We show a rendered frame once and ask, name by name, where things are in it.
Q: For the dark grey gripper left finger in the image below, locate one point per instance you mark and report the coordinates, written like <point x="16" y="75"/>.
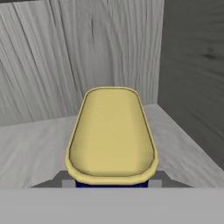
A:
<point x="59" y="180"/>

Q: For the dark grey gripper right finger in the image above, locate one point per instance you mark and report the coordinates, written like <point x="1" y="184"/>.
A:
<point x="162" y="180"/>

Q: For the blue can with yellow lid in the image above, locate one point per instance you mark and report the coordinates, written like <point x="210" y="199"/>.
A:
<point x="112" y="134"/>

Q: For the grey wooden cabinet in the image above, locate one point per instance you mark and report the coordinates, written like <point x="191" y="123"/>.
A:
<point x="58" y="58"/>

